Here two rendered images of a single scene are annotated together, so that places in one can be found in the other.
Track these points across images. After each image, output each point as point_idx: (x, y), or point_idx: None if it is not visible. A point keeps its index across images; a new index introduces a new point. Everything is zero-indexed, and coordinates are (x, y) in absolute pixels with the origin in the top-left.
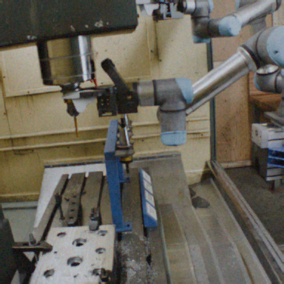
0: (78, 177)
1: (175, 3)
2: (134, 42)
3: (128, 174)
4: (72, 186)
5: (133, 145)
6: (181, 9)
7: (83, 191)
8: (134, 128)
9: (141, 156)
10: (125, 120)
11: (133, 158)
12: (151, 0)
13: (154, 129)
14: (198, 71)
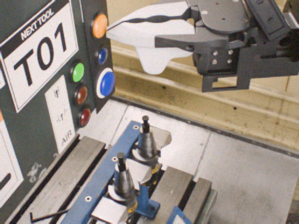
0: (86, 156)
1: (273, 38)
2: None
3: (164, 188)
4: (62, 177)
5: (215, 108)
6: (295, 54)
7: (69, 205)
8: (224, 84)
9: (226, 130)
10: (121, 182)
11: (211, 127)
12: (160, 41)
13: (261, 100)
14: None
